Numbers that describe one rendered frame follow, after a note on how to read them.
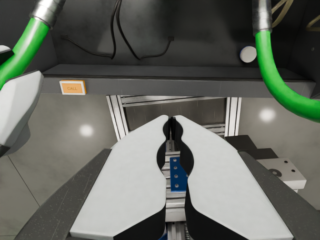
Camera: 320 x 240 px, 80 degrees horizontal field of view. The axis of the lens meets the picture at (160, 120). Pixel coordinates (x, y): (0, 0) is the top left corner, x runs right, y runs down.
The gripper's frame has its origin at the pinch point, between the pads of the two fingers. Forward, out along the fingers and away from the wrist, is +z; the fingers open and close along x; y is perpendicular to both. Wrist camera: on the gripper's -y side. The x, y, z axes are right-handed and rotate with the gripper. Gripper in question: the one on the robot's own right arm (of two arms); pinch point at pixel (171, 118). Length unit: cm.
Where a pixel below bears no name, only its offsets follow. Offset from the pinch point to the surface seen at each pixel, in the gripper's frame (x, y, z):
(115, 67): -12.7, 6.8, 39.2
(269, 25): 10.1, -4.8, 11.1
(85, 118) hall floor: -63, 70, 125
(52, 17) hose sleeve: -9.7, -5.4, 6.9
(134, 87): -6.9, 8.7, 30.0
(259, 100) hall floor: 73, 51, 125
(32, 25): -10.8, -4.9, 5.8
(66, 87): -21.4, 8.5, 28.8
